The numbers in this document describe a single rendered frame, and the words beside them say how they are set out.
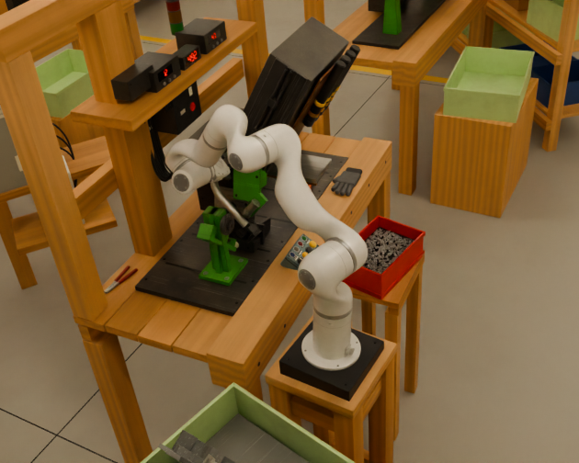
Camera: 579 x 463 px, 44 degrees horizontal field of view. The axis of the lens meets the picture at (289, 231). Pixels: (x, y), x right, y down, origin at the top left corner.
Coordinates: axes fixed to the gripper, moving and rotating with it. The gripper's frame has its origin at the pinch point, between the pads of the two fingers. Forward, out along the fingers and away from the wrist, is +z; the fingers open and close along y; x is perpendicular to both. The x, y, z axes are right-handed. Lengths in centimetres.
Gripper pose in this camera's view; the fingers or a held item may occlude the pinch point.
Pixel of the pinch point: (225, 162)
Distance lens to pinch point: 268.6
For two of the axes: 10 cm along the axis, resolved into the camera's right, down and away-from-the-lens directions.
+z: 4.0, -3.0, 8.7
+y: -6.0, -8.0, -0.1
